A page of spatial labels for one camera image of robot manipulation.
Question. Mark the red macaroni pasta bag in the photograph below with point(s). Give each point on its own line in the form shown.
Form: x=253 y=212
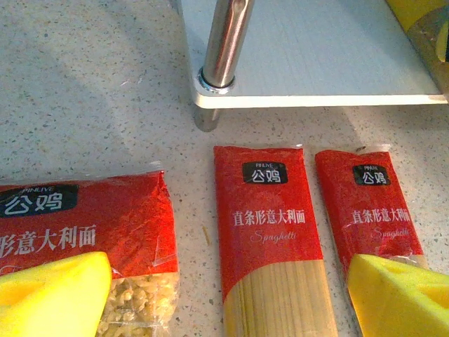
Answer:
x=122 y=217

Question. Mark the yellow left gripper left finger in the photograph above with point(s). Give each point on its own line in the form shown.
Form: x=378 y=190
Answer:
x=52 y=298

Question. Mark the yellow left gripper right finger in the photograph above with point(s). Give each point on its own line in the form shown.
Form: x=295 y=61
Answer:
x=396 y=302

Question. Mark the broken spaghetti piece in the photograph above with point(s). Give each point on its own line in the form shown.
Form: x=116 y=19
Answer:
x=206 y=236

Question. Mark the red spaghetti bag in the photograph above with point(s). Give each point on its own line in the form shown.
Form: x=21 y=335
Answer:
x=368 y=207
x=266 y=210

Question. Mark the yellow pasta package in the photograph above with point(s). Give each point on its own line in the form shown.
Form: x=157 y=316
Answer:
x=426 y=38

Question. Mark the chrome shelf pole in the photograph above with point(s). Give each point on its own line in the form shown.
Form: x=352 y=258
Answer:
x=226 y=42

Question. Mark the white two-tier shelf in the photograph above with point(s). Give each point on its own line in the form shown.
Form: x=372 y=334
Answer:
x=315 y=52

